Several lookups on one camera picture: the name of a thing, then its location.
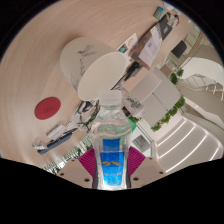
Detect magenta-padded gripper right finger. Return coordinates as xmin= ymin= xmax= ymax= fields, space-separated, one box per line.
xmin=126 ymin=146 xmax=168 ymax=190

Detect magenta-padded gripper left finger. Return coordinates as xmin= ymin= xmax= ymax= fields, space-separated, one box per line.
xmin=56 ymin=147 xmax=100 ymax=190

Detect clear blue-labelled water bottle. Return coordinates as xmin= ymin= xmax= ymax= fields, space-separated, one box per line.
xmin=90 ymin=89 xmax=133 ymax=191

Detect ceiling light strips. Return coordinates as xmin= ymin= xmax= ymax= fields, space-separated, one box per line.
xmin=154 ymin=116 xmax=221 ymax=174

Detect white printed card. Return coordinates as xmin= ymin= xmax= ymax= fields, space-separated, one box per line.
xmin=46 ymin=123 xmax=66 ymax=140

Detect white packet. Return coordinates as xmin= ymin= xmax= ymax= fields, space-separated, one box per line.
xmin=31 ymin=139 xmax=46 ymax=150

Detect clear plastic tumbler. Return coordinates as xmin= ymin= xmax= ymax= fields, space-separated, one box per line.
xmin=121 ymin=88 xmax=146 ymax=118

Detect flat round red coaster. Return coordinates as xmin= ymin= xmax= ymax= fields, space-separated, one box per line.
xmin=34 ymin=96 xmax=62 ymax=121

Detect small white planter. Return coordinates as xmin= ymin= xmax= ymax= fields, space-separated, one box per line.
xmin=169 ymin=68 xmax=185 ymax=85

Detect glass railing with handrail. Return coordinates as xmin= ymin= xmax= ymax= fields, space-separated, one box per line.
xmin=179 ymin=73 xmax=224 ymax=101

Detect black power bank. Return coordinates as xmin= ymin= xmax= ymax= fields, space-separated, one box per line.
xmin=124 ymin=61 xmax=142 ymax=82

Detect black office chair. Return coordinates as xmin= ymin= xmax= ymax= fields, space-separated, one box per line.
xmin=170 ymin=39 xmax=189 ymax=59

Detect colourful sticker sheet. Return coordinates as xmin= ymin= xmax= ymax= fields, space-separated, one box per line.
xmin=116 ymin=32 xmax=138 ymax=56

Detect small teal item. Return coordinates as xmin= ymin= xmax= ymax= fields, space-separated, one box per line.
xmin=153 ymin=6 xmax=166 ymax=20

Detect tangled black cables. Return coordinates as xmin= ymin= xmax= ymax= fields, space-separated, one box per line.
xmin=71 ymin=99 xmax=101 ymax=132

